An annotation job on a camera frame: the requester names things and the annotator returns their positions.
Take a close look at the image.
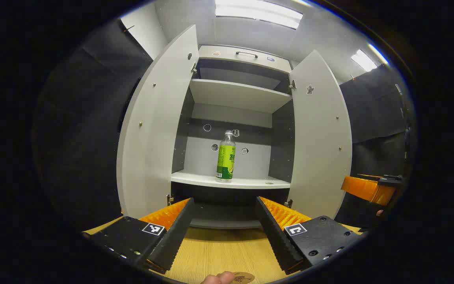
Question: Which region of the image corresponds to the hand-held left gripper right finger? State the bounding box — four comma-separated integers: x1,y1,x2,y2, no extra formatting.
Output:
255,196,365,275

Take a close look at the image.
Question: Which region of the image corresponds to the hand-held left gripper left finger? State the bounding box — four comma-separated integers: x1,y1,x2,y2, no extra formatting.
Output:
81,197,195,275

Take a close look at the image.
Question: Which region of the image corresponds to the round wooden coaster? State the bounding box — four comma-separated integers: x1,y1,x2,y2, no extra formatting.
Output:
231,271,255,284

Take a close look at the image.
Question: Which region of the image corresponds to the white cabinet door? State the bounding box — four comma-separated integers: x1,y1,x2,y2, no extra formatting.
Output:
288,49,353,219
117,24,199,219

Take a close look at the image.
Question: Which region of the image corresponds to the green label plastic bottle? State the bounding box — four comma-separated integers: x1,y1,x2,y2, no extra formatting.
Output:
216,130,236,183

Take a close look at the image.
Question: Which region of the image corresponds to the white cabinet shelf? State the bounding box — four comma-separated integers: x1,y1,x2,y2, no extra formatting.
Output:
171,170,291,189
189,78,293,114

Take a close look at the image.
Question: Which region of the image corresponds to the small ceiling light panel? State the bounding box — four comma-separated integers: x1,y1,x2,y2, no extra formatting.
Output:
350,43,389,72

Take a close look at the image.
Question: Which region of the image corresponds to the black backdrop cloth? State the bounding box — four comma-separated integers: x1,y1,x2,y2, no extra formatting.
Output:
34,20,415,233

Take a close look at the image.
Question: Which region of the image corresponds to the large ceiling light panel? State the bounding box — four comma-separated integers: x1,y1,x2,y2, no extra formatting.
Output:
214,0,303,29

